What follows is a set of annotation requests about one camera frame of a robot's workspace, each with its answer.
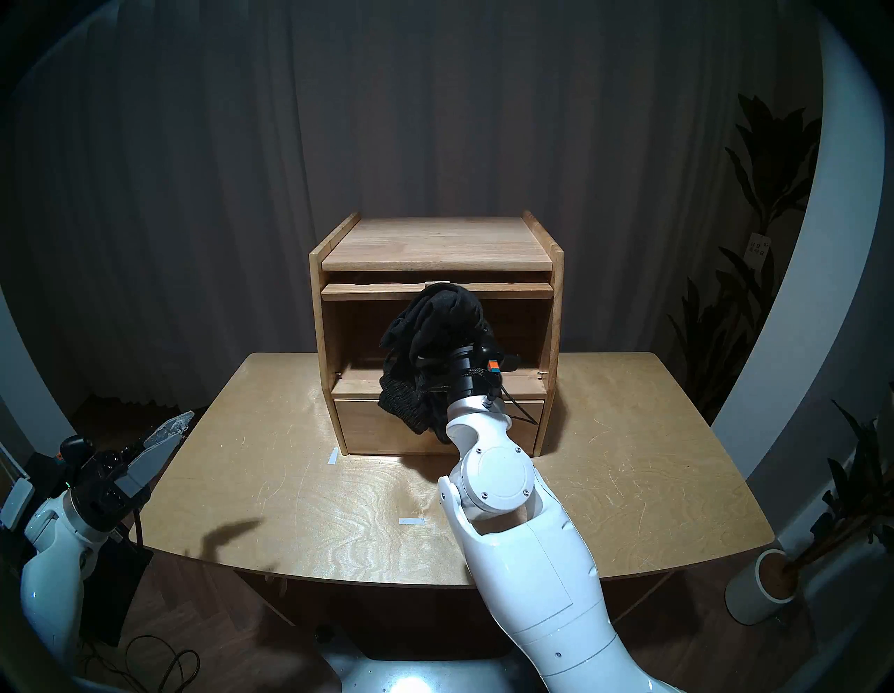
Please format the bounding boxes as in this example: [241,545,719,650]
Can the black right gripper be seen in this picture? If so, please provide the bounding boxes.
[444,342,504,407]

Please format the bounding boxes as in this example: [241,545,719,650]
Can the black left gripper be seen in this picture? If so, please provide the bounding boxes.
[68,410,196,533]

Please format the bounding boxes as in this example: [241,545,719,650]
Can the dark grey knit pants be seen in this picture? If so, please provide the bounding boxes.
[378,282,493,444]

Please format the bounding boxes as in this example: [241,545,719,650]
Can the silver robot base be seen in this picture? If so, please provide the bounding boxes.
[318,629,538,693]

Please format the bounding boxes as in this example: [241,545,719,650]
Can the wooden drawer with knob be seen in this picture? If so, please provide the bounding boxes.
[334,398,545,457]

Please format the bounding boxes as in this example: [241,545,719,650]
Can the white curved arch pillar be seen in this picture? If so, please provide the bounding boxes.
[0,286,78,455]
[712,14,886,483]

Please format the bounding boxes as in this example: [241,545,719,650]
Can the wooden flip door with knob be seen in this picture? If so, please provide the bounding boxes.
[321,281,555,302]

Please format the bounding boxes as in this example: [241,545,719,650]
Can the black computer with lights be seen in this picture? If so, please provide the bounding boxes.
[77,534,153,647]

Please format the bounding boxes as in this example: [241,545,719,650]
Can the grey pleated curtain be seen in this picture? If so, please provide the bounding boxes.
[0,0,825,414]

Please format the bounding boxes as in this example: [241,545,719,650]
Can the white round plant pot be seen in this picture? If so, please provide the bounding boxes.
[725,548,800,625]

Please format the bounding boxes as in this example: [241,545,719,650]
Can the tall dark leafy plant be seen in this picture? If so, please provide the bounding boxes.
[667,93,823,420]

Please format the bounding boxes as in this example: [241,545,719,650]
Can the leaning potted plant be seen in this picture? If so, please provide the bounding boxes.
[789,398,894,581]

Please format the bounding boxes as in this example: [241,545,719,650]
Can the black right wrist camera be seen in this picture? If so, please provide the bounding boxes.
[482,335,522,374]

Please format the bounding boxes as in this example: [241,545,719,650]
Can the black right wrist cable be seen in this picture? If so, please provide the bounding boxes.
[497,393,539,427]

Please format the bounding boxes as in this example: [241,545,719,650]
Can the wooden cabinet frame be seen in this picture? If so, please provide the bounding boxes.
[309,210,565,458]

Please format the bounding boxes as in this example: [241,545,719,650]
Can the black floor cables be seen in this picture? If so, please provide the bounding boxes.
[91,632,202,693]

